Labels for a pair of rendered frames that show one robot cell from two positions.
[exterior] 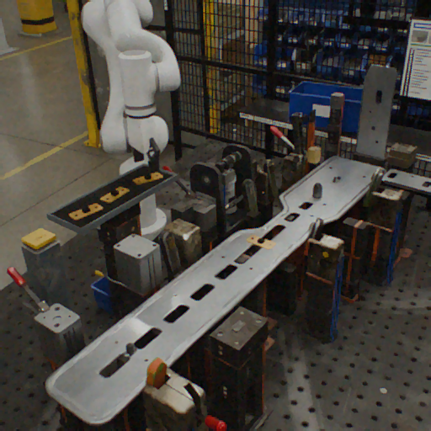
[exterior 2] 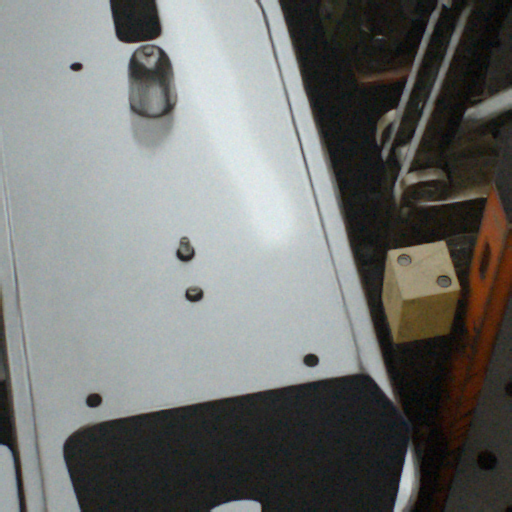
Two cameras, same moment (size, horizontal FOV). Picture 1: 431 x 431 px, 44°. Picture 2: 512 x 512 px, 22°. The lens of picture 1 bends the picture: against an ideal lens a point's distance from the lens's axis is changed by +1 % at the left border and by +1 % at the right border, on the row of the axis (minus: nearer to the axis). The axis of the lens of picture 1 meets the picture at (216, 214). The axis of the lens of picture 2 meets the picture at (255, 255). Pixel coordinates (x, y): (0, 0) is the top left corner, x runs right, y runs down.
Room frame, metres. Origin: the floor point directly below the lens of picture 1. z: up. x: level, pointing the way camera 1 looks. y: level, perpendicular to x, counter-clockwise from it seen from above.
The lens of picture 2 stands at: (1.98, -0.72, 1.70)
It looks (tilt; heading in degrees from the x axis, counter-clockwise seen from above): 58 degrees down; 131
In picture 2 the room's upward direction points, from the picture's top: 1 degrees counter-clockwise
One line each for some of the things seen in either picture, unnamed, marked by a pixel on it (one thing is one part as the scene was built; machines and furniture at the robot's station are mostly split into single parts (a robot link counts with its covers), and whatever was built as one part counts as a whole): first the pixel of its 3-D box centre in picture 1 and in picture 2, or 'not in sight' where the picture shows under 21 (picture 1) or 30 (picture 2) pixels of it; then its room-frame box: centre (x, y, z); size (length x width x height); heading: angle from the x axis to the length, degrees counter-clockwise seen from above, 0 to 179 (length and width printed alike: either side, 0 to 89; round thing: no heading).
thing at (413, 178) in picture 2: not in sight; (422, 187); (1.76, -0.32, 1.06); 0.03 x 0.01 x 0.03; 52
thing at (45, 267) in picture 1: (55, 311); not in sight; (1.12, 0.44, 0.92); 0.08 x 0.08 x 0.44; 52
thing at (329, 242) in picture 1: (321, 288); not in sight; (1.23, -0.30, 0.87); 0.12 x 0.09 x 0.35; 52
